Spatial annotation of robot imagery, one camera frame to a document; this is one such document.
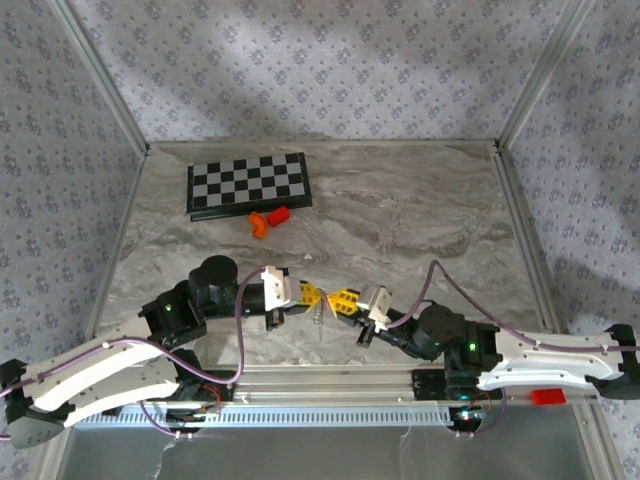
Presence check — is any orange curved plastic piece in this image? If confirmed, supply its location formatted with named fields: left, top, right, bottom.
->
left=248, top=211, right=270, bottom=240

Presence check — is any red plastic block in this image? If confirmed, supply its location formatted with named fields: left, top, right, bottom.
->
left=266, top=205, right=292, bottom=229

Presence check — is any small controller board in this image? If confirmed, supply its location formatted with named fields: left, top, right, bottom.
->
left=447, top=405, right=491, bottom=432
left=164, top=407, right=224, bottom=427

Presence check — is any black and grey chessboard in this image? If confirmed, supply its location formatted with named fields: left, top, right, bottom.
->
left=186, top=151, right=314, bottom=223

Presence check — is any red flat toy brick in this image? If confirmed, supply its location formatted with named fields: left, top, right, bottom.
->
left=530, top=388, right=568, bottom=407

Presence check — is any shiny metal sheet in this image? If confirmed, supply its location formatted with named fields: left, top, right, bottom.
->
left=47, top=424, right=609, bottom=480

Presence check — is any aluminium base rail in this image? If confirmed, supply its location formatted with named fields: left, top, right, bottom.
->
left=59, top=363, right=599, bottom=407

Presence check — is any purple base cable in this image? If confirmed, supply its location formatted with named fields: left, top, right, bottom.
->
left=138, top=399, right=221, bottom=441
left=454, top=389, right=507, bottom=441

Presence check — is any aluminium table edge rail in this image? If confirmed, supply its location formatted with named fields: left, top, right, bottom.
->
left=492, top=142, right=584, bottom=366
left=147, top=139, right=501, bottom=150
left=79, top=147, right=151, bottom=366

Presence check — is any white slotted cable duct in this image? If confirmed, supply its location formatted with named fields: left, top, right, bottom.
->
left=84, top=403, right=454, bottom=429

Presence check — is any aluminium corner post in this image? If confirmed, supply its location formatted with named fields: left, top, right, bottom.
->
left=49, top=0, right=151, bottom=154
left=493, top=0, right=596, bottom=154

